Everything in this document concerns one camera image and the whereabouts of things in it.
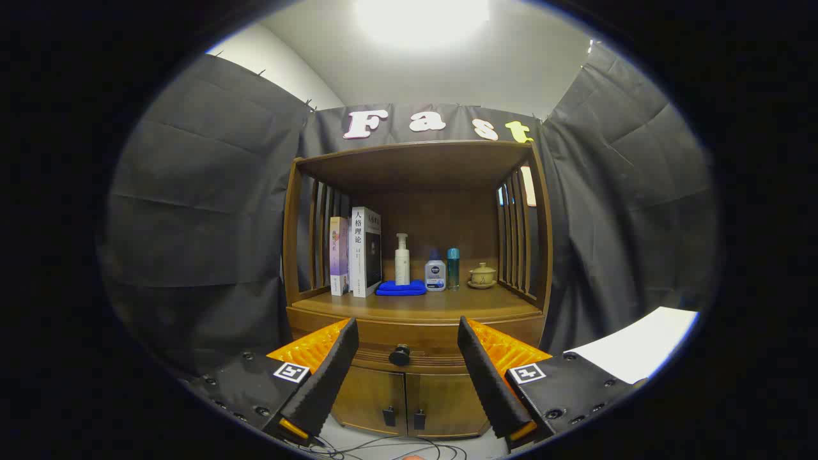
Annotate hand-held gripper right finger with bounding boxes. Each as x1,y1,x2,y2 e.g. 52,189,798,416
457,316,647,451

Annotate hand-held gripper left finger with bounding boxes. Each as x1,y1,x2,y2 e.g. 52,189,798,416
185,318,360,448

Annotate brown wooden drawer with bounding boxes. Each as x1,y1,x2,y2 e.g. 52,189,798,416
288,316,545,374

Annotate wooden cabinet door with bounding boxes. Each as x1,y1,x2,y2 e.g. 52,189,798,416
405,371,490,440
332,365,408,436

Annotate wooden countertop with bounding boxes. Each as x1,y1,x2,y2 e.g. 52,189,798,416
291,286,543,323

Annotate brown wooden cabinet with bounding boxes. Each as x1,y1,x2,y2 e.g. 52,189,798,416
282,141,554,440

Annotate yellow lidded teacup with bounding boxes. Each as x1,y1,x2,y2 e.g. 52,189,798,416
467,262,497,289

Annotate blue folded cloth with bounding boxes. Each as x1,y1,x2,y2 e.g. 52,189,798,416
375,279,428,296

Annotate white bottle with blue pump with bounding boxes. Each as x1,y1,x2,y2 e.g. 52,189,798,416
424,250,447,292

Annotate purple book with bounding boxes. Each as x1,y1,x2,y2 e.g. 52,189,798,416
329,216,351,296

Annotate thick white book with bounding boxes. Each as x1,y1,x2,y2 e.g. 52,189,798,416
350,206,383,298

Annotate white flat panel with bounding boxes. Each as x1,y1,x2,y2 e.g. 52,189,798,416
566,307,700,384

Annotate black backdrop cloth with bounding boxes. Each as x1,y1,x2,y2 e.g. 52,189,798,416
96,42,720,384

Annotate black floor cables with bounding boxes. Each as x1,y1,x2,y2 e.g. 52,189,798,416
281,434,467,460

